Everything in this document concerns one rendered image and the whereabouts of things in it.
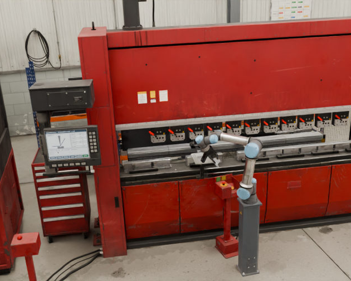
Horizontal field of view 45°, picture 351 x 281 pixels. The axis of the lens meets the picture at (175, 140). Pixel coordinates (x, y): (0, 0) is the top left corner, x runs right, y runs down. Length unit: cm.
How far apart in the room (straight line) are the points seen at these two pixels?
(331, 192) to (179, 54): 232
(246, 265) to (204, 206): 78
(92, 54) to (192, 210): 195
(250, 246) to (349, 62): 213
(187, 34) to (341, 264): 274
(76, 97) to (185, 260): 206
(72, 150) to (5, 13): 500
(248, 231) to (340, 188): 144
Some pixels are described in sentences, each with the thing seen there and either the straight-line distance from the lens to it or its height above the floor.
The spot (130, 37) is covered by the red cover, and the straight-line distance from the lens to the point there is 406.
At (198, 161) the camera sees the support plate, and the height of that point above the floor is 100.
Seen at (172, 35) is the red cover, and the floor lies 224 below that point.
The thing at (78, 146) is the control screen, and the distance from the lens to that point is 370.
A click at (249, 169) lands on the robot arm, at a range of 369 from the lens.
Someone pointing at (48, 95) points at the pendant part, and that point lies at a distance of 362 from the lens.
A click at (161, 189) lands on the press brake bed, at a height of 69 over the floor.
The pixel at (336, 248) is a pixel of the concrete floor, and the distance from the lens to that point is 492.
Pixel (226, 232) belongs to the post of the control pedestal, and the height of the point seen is 22.
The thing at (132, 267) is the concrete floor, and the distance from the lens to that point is 452.
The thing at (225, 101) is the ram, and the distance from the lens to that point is 434.
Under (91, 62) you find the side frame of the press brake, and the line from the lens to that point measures 390.
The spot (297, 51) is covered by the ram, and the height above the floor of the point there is 201.
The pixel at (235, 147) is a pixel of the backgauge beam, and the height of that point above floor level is 93.
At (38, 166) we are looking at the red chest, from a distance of 462.
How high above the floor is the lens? 271
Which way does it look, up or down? 21 degrees down
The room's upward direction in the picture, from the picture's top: 2 degrees counter-clockwise
